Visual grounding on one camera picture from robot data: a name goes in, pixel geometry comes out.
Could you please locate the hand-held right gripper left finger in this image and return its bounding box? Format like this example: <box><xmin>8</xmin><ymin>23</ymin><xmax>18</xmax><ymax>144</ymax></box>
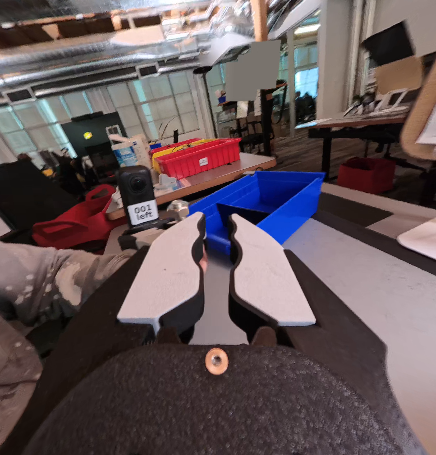
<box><xmin>116</xmin><ymin>212</ymin><xmax>207</xmax><ymax>343</ymax></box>

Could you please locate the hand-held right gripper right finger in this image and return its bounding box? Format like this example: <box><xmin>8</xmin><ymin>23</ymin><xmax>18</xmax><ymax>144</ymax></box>
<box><xmin>227</xmin><ymin>213</ymin><xmax>317</xmax><ymax>343</ymax></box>

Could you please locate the silver flange bolt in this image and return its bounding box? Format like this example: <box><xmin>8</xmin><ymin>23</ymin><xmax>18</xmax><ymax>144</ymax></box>
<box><xmin>167</xmin><ymin>200</ymin><xmax>190</xmax><ymax>220</ymax></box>

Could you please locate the blue plastic bin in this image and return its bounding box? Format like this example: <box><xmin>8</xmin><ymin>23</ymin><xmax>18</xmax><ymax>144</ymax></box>
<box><xmin>188</xmin><ymin>171</ymin><xmax>326</xmax><ymax>256</ymax></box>

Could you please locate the person's left forearm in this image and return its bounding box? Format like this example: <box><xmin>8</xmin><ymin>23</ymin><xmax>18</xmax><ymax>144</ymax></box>
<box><xmin>0</xmin><ymin>240</ymin><xmax>137</xmax><ymax>326</ymax></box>

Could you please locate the blue-white wipes tub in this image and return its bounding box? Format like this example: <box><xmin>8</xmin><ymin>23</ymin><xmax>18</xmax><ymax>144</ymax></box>
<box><xmin>111</xmin><ymin>140</ymin><xmax>138</xmax><ymax>168</ymax></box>

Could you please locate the white box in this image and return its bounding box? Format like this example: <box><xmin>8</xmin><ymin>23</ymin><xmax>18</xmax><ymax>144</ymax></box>
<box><xmin>133</xmin><ymin>134</ymin><xmax>152</xmax><ymax>169</ymax></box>

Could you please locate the red plastic tote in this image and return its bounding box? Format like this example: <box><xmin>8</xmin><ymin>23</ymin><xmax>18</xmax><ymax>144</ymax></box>
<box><xmin>155</xmin><ymin>138</ymin><xmax>241</xmax><ymax>179</ymax></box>

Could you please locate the black bin divider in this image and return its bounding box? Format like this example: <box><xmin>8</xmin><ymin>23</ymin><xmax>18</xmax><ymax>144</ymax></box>
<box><xmin>217</xmin><ymin>203</ymin><xmax>270</xmax><ymax>228</ymax></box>

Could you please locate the black partition panel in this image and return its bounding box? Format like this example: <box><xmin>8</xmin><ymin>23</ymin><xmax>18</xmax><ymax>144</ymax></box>
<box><xmin>0</xmin><ymin>160</ymin><xmax>76</xmax><ymax>235</ymax></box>

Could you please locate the black floor lamp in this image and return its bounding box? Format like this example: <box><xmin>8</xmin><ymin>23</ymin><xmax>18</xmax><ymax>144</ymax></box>
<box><xmin>193</xmin><ymin>66</ymin><xmax>218</xmax><ymax>139</ymax></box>

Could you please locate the white instruction sheet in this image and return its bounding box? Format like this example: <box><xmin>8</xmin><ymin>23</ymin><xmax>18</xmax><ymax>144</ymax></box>
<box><xmin>415</xmin><ymin>103</ymin><xmax>436</xmax><ymax>146</ymax></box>

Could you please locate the wooden stand black panel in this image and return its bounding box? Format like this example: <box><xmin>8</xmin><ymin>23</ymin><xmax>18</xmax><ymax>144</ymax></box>
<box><xmin>360</xmin><ymin>21</ymin><xmax>425</xmax><ymax>96</ymax></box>

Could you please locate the red handled basket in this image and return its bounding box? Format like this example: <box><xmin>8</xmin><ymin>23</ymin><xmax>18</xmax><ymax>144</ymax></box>
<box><xmin>32</xmin><ymin>184</ymin><xmax>128</xmax><ymax>251</ymax></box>
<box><xmin>337</xmin><ymin>157</ymin><xmax>396</xmax><ymax>194</ymax></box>

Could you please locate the silver air duct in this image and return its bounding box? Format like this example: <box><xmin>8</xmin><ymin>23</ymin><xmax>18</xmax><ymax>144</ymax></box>
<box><xmin>0</xmin><ymin>32</ymin><xmax>211</xmax><ymax>89</ymax></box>

